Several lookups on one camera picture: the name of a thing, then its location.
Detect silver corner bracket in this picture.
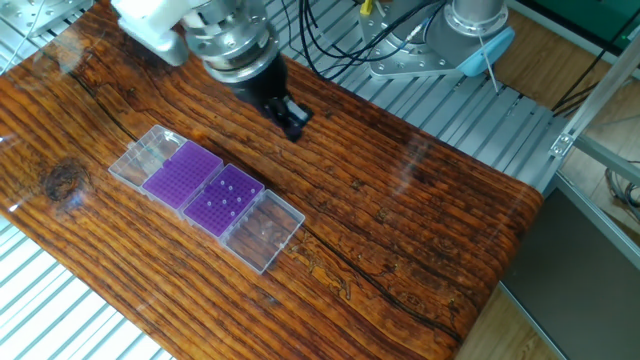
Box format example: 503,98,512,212
549,132,576,159

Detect aluminium frame post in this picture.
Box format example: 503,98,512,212
548,34,640,160

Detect aluminium frame rail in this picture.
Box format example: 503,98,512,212
544,169,640,274

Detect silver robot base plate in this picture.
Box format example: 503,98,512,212
358,0,464,80

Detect white zip tie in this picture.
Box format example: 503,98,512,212
475,33,500,95

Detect purple pipette tip box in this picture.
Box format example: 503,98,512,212
107,124,225,216
179,163,307,276

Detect aluminium frame beam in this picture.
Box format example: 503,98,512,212
573,134,640,187

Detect black floor cable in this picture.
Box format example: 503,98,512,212
551,19,640,119

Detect coiled grey cables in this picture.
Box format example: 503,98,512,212
603,159,640,224

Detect dark grey panel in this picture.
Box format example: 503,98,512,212
499,187,640,360

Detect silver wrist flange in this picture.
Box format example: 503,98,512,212
182,0,282,85

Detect thick black cable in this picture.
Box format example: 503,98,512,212
298,0,441,81

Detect perforated aluminium plate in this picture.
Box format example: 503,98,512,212
0,0,95,39

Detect white printed camera mount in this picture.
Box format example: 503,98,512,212
110,0,201,39

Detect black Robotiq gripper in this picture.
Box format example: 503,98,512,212
225,53,315,145

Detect cable with silver plug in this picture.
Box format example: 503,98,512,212
403,9,446,45

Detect wood grain table mat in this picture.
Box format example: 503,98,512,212
0,0,545,360

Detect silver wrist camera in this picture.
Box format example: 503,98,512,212
118,18,191,68

